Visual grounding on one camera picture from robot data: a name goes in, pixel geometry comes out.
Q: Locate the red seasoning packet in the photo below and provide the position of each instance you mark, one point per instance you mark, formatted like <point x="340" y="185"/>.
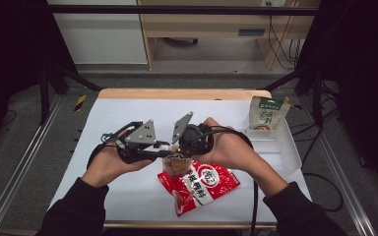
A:
<point x="206" y="187"/>

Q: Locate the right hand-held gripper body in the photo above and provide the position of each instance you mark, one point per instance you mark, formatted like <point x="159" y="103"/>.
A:
<point x="195" y="137"/>

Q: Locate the yellow black tape strip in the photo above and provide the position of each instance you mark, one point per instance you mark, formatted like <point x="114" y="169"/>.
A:
<point x="294" y="105"/>
<point x="80" y="102"/>

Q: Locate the black horizontal frame bar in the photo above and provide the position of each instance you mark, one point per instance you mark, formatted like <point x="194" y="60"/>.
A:
<point x="177" y="10"/>

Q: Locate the spout pouch with burger picture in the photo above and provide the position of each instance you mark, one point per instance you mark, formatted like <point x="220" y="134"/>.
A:
<point x="177" y="165"/>

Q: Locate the foil snack packet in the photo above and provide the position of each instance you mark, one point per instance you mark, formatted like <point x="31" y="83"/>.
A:
<point x="269" y="113"/>

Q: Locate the white cabinet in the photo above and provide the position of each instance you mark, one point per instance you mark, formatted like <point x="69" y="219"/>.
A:
<point x="101" y="36"/>

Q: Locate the person's right hand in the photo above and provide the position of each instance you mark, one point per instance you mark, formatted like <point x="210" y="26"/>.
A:
<point x="229" y="147"/>

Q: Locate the black metal stand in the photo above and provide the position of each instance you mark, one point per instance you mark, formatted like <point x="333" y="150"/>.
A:
<point x="316" y="98"/>
<point x="46" y="95"/>

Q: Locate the wooden table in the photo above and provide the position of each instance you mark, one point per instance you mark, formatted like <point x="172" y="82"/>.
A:
<point x="183" y="94"/>

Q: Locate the black curtain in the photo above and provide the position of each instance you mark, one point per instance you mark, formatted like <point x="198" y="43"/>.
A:
<point x="10" y="65"/>
<point x="364" y="82"/>

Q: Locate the person's left hand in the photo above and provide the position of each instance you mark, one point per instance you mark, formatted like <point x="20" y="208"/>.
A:
<point x="111" y="167"/>

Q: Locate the aluminium rail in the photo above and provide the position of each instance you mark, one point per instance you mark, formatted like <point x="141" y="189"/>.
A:
<point x="341" y="177"/>
<point x="23" y="164"/>

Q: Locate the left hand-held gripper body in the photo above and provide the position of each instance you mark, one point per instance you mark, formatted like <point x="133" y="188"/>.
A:
<point x="138" y="137"/>

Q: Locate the clear plastic container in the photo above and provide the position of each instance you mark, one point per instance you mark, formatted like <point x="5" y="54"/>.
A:
<point x="275" y="154"/>

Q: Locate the light wooden desk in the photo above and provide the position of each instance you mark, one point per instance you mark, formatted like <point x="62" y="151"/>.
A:
<point x="206" y="23"/>

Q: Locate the white table sheet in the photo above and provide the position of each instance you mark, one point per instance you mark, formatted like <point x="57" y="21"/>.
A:
<point x="128" y="111"/>

